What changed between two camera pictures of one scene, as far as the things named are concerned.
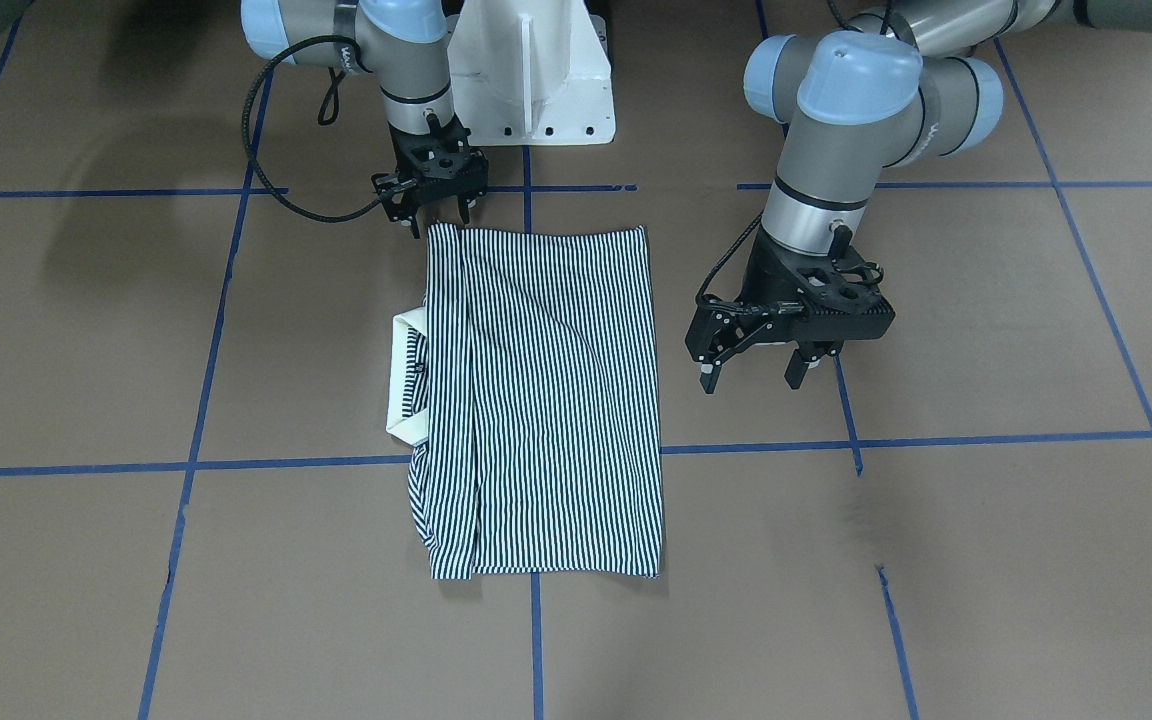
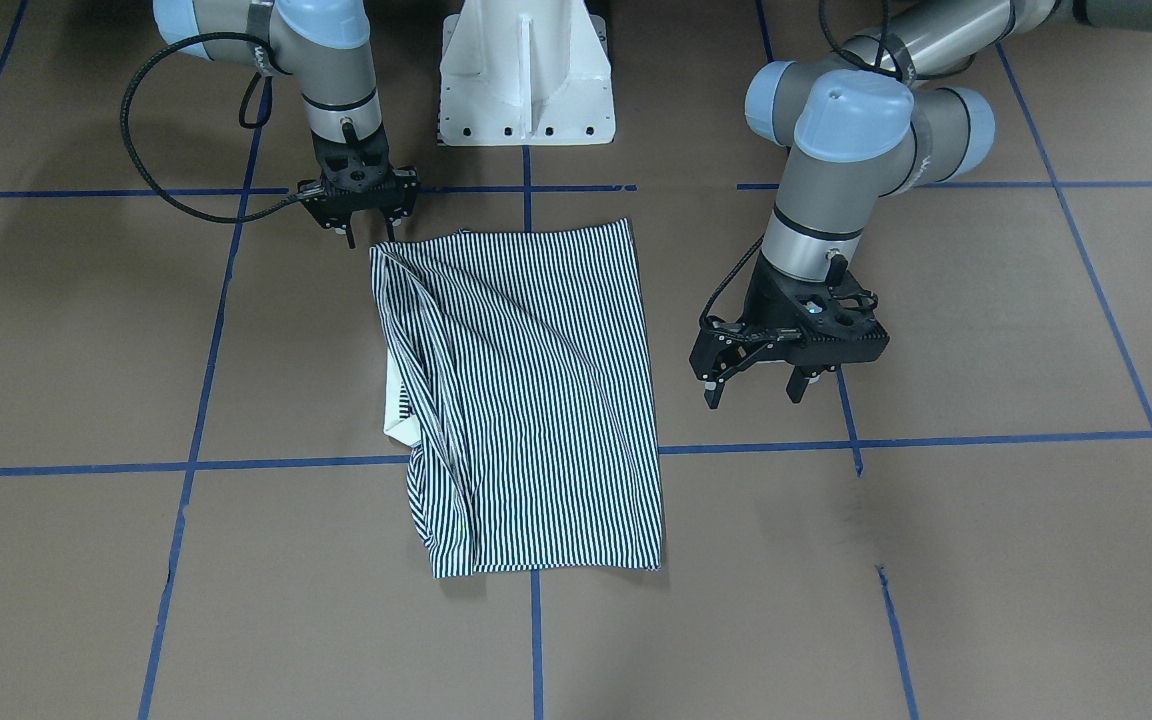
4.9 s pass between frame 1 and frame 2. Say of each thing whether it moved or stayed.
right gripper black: moved
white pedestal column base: stayed
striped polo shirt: stayed
